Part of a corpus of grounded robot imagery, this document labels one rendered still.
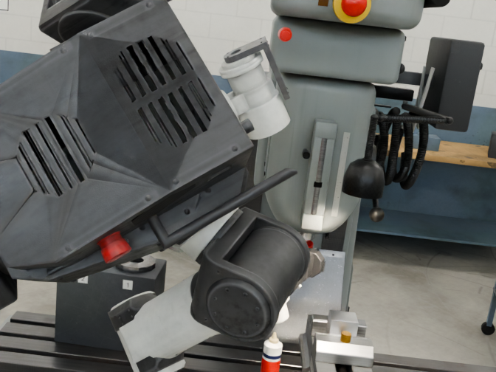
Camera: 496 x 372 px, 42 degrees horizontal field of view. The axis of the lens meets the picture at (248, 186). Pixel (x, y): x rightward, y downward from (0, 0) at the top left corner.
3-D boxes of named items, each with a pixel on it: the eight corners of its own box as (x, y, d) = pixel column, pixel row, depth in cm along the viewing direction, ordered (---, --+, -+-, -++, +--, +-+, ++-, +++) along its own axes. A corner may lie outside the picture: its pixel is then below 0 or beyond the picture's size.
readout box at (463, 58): (472, 133, 151) (491, 43, 145) (434, 129, 151) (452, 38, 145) (449, 120, 170) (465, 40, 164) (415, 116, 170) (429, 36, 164)
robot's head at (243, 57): (240, 122, 88) (291, 101, 87) (213, 66, 85) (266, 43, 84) (239, 108, 94) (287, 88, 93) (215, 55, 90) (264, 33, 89)
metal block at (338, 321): (354, 348, 141) (359, 322, 139) (327, 344, 141) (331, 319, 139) (351, 336, 146) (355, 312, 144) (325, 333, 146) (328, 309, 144)
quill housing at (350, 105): (359, 243, 128) (386, 83, 120) (257, 231, 128) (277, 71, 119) (348, 215, 146) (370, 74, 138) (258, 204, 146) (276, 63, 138)
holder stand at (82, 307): (149, 356, 143) (156, 274, 138) (53, 342, 144) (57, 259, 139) (161, 331, 155) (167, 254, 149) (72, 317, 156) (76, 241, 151)
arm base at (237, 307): (238, 365, 79) (289, 314, 73) (159, 299, 79) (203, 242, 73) (278, 300, 92) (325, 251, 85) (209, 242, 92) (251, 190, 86)
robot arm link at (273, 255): (213, 355, 82) (291, 317, 75) (170, 302, 82) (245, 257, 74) (246, 305, 92) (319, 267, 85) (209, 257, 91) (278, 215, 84)
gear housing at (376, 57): (400, 86, 116) (410, 30, 114) (267, 71, 116) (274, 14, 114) (371, 71, 149) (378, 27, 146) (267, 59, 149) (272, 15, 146)
